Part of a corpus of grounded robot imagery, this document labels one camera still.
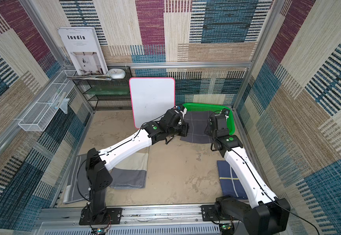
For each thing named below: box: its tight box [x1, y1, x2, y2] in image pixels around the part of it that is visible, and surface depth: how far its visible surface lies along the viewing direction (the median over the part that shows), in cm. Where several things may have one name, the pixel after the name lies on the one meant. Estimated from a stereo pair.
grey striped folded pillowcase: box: [62, 153, 90, 205], surface depth 83 cm
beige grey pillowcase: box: [109, 145, 150, 189], surface depth 87 cm
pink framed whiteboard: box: [129, 77, 176, 130], surface depth 95 cm
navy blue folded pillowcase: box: [217, 160, 249, 200], surface depth 85 cm
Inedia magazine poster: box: [57, 26, 109, 76], surface depth 81 cm
